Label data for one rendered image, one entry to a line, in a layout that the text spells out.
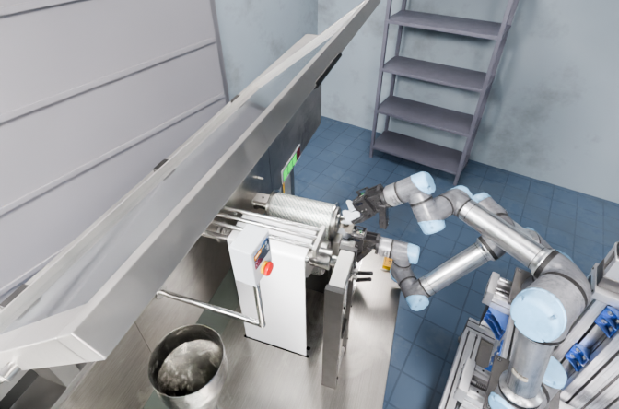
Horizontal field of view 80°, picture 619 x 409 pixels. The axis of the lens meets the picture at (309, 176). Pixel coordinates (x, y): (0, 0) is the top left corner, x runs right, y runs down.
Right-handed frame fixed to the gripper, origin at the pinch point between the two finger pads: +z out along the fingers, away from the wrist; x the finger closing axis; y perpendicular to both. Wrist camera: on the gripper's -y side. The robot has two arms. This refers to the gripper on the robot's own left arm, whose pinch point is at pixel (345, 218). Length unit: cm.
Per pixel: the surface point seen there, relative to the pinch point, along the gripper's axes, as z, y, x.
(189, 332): -1, 30, 67
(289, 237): -2.7, 19.6, 29.7
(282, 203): 16.0, 18.5, 3.3
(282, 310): 16.8, -1.6, 36.1
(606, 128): -91, -155, -235
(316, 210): 5.7, 9.9, 3.2
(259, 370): 37, -17, 46
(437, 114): 19, -76, -237
